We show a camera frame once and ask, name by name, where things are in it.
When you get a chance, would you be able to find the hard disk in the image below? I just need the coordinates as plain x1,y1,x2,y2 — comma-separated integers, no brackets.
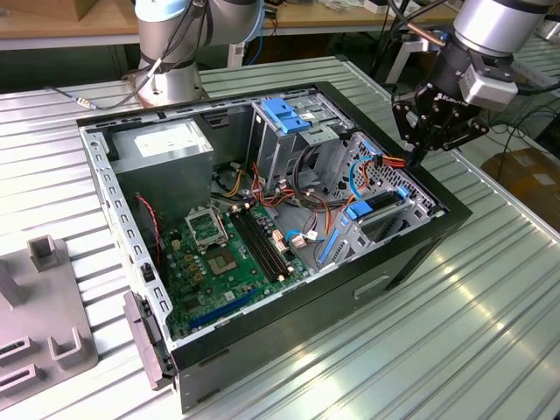
318,186,411,267

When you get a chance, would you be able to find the green motherboard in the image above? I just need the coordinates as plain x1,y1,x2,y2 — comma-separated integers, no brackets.
159,203,314,342

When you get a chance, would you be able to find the black case fan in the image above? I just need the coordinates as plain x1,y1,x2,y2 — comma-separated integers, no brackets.
132,192,170,290

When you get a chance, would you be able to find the grey parts rack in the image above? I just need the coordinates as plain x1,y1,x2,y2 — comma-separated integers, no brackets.
0,234,101,420

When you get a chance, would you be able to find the grey power supply unit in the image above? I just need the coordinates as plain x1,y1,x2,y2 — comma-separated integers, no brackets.
108,118,215,224

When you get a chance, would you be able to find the brown sleeved wrist cable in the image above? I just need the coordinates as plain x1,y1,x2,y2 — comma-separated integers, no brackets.
404,21,450,48

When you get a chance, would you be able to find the orange red power wire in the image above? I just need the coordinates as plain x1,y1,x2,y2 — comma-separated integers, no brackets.
374,155,415,171

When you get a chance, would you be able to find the metal optical drive cage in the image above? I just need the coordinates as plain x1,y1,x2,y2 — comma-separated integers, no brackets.
247,89,355,193

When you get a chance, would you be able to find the coloured supply wire bundle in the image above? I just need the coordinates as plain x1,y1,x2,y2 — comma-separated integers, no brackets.
209,159,355,246

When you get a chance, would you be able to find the metal disk bay cage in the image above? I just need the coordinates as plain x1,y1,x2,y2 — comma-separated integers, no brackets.
312,130,443,275

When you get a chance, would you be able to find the blue drive latch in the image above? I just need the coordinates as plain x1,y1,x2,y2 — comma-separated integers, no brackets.
262,98,312,136

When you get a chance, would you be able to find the wooden workbench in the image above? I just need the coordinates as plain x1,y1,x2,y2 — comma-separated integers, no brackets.
0,0,460,52

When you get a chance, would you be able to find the black RAM slot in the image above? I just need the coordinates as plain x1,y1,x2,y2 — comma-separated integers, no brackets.
230,210,277,284
242,207,292,277

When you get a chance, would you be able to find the metal socket cover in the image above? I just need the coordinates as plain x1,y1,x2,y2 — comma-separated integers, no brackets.
183,207,229,251

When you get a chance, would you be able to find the tan cardboard box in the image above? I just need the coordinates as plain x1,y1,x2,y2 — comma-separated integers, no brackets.
72,0,137,22

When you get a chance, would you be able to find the black PC case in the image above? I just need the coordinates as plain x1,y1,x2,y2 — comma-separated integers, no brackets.
74,80,473,415

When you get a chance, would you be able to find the black cable bundle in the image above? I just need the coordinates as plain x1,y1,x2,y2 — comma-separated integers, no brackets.
291,143,333,211

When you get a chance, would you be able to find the black cable silver connector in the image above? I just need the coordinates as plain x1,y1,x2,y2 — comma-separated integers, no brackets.
43,0,196,110

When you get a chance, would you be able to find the grey plastic case bracket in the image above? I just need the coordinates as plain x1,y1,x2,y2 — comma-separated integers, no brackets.
122,289,177,391

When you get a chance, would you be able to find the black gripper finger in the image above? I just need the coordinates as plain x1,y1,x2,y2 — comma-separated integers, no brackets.
417,117,490,166
391,98,428,170

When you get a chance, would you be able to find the metal slat side table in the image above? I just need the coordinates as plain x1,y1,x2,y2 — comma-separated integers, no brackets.
509,37,560,95

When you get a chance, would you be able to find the blue expansion slot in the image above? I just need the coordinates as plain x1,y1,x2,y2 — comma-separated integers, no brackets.
187,286,259,333

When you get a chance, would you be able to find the brown cardboard box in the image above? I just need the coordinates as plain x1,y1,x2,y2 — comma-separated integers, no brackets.
479,147,560,211

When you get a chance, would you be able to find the blue wire white connector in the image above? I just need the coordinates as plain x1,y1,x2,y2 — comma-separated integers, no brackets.
283,227,327,250

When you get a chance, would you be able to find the blue SATA wire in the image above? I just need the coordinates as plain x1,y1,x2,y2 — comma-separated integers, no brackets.
349,142,381,200

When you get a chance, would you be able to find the CPU socket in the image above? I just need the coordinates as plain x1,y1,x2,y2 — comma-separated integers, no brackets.
206,247,241,277

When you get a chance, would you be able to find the red black fan wire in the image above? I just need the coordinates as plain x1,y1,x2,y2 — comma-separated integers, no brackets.
134,194,165,266

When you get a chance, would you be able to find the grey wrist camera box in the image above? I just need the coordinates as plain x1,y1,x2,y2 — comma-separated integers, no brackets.
457,56,520,107

